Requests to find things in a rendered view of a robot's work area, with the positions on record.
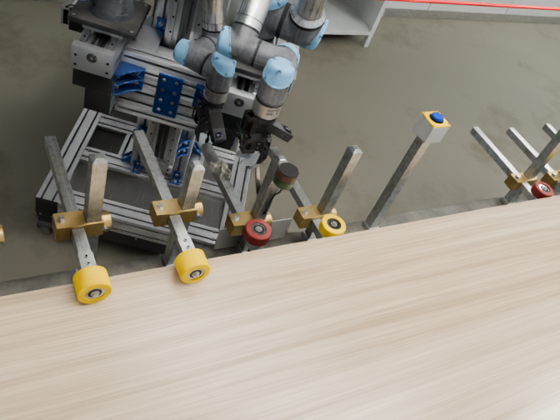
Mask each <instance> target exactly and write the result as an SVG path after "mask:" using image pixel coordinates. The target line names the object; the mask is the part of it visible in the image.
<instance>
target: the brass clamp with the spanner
mask: <svg viewBox="0 0 560 420"><path fill-rule="evenodd" d="M234 215H238V216H239V221H238V222H234V221H233V216H234ZM251 219H254V218H253V215H252V214H251V211H246V212H235V213H229V214H228V215H227V219H226V222H225V227H226V229H227V231H228V233H229V235H230V237H232V236H238V235H242V231H243V228H244V227H245V225H246V223H247V222H248V221H249V220H251ZM263 221H265V222H266V223H268V224H269V225H270V227H271V226H272V223H273V220H272V216H271V214H270V212H268V213H267V216H266V218H265V219H264V220H263Z"/></svg>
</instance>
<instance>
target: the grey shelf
mask: <svg viewBox="0 0 560 420"><path fill-rule="evenodd" d="M388 2H389V1H380V0H327V3H326V5H325V8H324V11H325V14H326V18H327V19H328V24H327V28H326V30H325V32H324V34H341V35H365V37H364V39H363V40H362V46H363V47H364V48H367V47H368V44H369V43H370V41H371V39H372V37H373V34H374V32H375V30H376V28H377V26H378V24H379V21H380V19H381V17H382V15H383V13H384V11H385V8H386V6H387V5H388Z"/></svg>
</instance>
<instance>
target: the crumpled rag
mask: <svg viewBox="0 0 560 420"><path fill-rule="evenodd" d="M209 164H210V165H209V167H210V168H211V170H212V173H216V174H217V175H218V176H219V177H220V178H223V179H225V180H226V179H227V178H230V175H231V174H232V172H231V171H230V170H229V169H228V164H227V163H226V162H224V161H223V160H222V161H221V160H219V161H217V163H214V162H210V163H209Z"/></svg>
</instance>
